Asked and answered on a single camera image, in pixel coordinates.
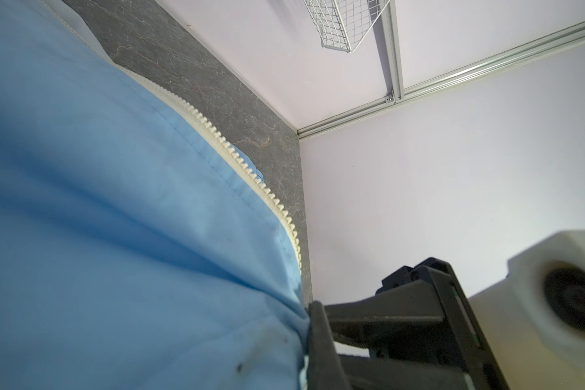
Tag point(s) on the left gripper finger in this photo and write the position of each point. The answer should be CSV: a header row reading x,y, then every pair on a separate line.
x,y
324,370

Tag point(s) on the light blue zip jacket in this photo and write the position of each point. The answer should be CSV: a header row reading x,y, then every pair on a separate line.
x,y
139,249

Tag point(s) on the long white wire basket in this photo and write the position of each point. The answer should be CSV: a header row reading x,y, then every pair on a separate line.
x,y
342,25

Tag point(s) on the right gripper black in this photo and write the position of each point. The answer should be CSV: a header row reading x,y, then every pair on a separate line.
x,y
427,310

